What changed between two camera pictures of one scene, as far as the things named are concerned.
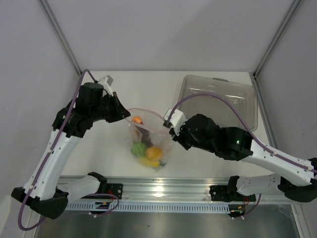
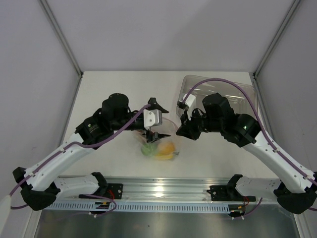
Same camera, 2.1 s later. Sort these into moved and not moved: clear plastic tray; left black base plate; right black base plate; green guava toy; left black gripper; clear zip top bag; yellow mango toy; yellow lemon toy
Moved: yellow lemon toy; green guava toy; left black gripper; yellow mango toy; clear zip top bag
Not moved: right black base plate; left black base plate; clear plastic tray
